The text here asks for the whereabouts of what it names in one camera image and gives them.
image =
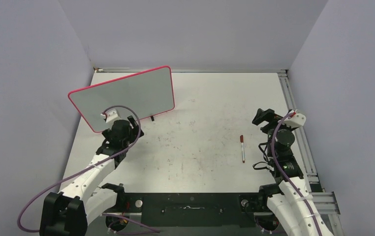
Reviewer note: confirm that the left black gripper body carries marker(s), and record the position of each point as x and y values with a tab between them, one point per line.
133	132

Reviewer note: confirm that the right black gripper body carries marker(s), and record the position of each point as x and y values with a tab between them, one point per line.
270	116

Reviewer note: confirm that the red and white marker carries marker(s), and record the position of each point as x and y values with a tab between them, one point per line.
242	148

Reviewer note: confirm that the pink framed whiteboard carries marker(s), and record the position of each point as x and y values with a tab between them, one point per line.
147	93

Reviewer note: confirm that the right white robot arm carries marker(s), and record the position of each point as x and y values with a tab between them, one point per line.
289	198

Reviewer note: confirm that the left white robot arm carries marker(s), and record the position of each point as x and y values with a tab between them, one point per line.
70	211

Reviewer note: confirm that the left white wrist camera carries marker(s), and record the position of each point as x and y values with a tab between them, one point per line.
110	116

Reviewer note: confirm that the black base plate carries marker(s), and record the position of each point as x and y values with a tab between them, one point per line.
197	209

